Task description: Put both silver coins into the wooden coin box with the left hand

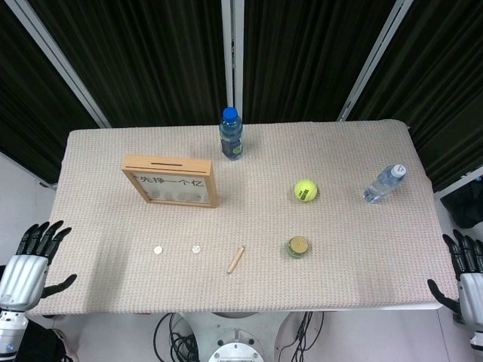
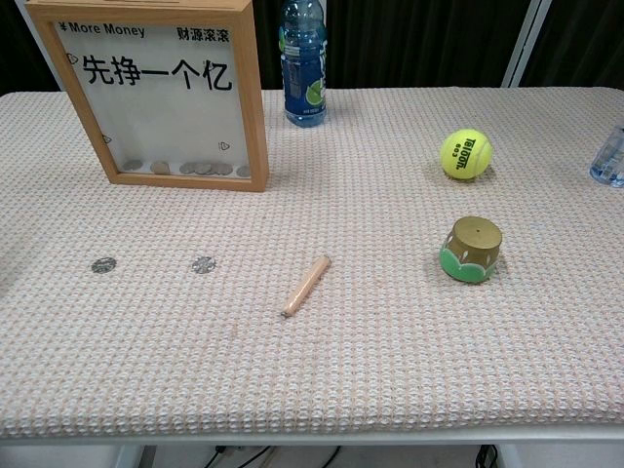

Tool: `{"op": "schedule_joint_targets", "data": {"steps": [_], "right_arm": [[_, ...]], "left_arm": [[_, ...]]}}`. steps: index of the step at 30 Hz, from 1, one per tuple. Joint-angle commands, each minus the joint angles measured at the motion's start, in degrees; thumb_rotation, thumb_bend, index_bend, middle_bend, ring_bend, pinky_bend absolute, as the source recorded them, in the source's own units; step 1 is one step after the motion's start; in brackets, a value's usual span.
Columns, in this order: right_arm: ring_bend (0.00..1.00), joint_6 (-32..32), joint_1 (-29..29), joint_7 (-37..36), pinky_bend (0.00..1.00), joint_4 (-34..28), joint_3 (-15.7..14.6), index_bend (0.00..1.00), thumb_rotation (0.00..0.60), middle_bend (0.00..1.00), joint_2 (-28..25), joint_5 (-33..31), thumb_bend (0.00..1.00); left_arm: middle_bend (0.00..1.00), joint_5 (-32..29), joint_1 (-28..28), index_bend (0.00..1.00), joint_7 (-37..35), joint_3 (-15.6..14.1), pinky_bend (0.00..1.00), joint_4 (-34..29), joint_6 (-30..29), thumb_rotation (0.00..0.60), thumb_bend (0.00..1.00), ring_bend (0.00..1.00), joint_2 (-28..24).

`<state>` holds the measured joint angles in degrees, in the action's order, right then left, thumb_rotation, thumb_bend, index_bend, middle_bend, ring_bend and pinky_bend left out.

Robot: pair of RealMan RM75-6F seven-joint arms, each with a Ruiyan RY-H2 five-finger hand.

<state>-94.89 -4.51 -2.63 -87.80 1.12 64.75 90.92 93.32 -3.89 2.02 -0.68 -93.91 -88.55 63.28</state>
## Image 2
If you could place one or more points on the silver coin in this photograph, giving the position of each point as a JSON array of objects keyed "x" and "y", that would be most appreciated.
[
  {"x": 104, "y": 265},
  {"x": 204, "y": 264}
]

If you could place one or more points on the short wooden pencil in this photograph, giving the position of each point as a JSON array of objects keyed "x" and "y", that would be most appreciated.
[{"x": 306, "y": 286}]

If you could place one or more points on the beige woven tablecloth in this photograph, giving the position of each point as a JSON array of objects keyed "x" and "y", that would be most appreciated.
[{"x": 341, "y": 365}]

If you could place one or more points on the gold green upturned cup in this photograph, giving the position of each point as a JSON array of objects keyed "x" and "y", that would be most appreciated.
[{"x": 473, "y": 244}]

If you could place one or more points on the blue drink bottle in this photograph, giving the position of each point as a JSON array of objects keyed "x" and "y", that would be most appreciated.
[{"x": 303, "y": 73}]

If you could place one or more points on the yellow tennis ball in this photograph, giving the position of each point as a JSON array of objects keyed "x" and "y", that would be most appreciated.
[{"x": 466, "y": 154}]

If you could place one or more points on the black pleated curtain panel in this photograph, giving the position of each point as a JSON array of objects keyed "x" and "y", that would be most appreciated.
[
  {"x": 414, "y": 39},
  {"x": 268, "y": 49},
  {"x": 585, "y": 39},
  {"x": 14, "y": 49}
]

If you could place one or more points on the clear water bottle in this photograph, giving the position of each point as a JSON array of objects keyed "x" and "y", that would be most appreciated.
[{"x": 609, "y": 163}]

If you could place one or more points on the wooden framed coin bank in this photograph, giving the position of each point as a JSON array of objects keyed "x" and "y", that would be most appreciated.
[{"x": 253, "y": 97}]

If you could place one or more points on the white table frame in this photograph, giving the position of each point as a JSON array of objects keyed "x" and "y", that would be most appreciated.
[{"x": 341, "y": 438}]

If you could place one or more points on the white partition frame post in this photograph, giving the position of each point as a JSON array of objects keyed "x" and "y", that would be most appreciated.
[{"x": 526, "y": 44}]

